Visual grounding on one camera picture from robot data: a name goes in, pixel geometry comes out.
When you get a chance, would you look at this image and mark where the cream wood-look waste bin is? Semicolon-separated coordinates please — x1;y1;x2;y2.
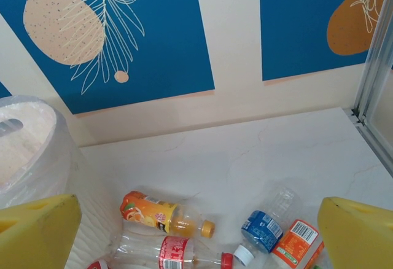
0;95;123;269

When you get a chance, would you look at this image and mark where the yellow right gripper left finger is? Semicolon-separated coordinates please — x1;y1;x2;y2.
0;193;83;269

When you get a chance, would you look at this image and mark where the bottle orange white label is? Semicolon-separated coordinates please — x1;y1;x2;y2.
271;219;326;269

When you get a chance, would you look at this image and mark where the clear bottle blue label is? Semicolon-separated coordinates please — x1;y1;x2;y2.
233;185;297;266

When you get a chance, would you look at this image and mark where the aluminium side rail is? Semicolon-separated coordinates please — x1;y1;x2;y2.
343;106;393;174

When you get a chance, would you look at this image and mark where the aluminium frame post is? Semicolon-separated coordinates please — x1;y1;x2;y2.
351;3;393;125

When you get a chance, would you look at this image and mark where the clear cola bottle red cap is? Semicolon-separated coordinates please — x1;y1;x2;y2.
113;233;235;269

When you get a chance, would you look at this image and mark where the red orange label tea bottle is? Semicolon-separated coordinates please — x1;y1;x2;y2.
85;259;108;269

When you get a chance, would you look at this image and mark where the orange juice bottle yellow cap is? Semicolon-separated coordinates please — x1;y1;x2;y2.
119;190;216;239

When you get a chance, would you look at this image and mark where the clear plastic bin liner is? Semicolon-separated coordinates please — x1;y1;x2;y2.
0;94;130;269

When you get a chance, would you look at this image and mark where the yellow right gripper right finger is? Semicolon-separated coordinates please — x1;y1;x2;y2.
317;197;393;269

